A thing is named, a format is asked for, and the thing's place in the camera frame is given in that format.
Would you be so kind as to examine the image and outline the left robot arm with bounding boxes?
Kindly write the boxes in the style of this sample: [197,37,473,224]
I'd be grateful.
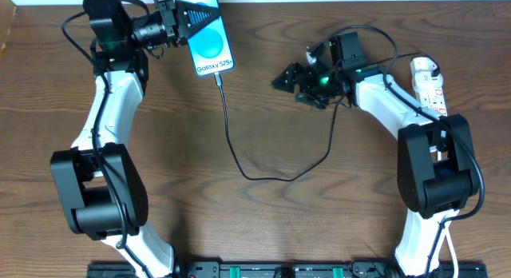
[50,0,220,277]

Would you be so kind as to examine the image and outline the black USB charging cable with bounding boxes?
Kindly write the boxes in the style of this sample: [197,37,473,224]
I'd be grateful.
[213,52,442,183]

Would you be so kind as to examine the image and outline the black left camera cable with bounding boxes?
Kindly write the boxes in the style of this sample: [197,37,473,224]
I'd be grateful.
[61,0,156,278]

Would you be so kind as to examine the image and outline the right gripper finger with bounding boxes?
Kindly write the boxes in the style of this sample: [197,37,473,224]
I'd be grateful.
[271,63,303,91]
[295,93,330,109]

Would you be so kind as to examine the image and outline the black right camera cable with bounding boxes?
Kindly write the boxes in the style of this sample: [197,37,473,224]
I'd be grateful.
[311,24,486,278]

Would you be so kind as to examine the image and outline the black camera cable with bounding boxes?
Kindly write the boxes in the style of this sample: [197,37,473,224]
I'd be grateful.
[61,0,156,278]
[311,24,486,278]

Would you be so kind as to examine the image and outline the blue-screen Galaxy smartphone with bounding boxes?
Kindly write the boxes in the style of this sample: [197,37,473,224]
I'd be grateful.
[177,0,235,77]

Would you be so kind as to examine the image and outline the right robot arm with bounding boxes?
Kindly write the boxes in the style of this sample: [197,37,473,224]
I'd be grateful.
[271,32,485,277]

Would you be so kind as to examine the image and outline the white USB wall charger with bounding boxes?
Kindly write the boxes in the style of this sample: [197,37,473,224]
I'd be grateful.
[410,57,443,93]

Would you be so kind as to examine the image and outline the black mounting rail base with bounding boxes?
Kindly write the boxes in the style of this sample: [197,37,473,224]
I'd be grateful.
[85,260,489,278]

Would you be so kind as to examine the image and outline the white power strip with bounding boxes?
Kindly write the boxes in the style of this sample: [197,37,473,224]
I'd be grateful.
[415,86,447,116]

